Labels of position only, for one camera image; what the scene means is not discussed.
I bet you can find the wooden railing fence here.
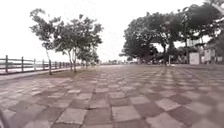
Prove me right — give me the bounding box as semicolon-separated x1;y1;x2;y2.
0;54;78;76

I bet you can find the row of small trees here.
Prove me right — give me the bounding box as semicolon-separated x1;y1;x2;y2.
29;8;105;76

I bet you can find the building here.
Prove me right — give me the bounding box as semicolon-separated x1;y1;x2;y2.
199;31;224;65

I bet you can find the group of large trees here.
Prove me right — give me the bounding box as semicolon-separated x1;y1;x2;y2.
118;2;224;66

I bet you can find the white sign board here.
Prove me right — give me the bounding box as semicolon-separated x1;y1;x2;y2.
189;52;201;66

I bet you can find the chequered paved promenade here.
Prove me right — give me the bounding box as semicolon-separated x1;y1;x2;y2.
0;63;224;128

